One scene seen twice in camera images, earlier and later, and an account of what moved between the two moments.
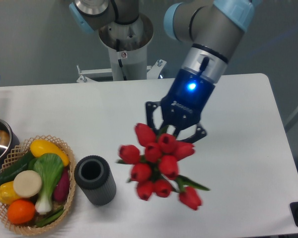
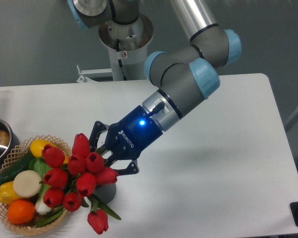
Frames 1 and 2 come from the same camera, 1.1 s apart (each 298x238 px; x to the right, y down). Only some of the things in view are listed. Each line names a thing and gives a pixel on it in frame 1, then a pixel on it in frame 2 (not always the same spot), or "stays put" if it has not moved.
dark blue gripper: [184, 104] to [127, 139]
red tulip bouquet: [155, 166] to [75, 183]
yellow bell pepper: [5, 193] stays put
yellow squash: [38, 147] stays put
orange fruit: [21, 211] stays put
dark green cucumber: [9, 175] stays put
